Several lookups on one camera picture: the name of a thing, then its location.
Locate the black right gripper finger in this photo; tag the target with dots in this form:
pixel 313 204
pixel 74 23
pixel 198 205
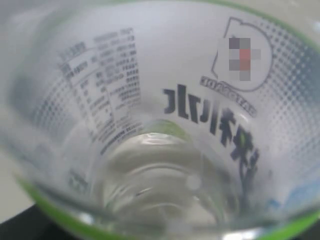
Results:
pixel 33 224

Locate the clear plastic drink bottle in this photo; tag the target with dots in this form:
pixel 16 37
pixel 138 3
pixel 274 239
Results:
pixel 165 119

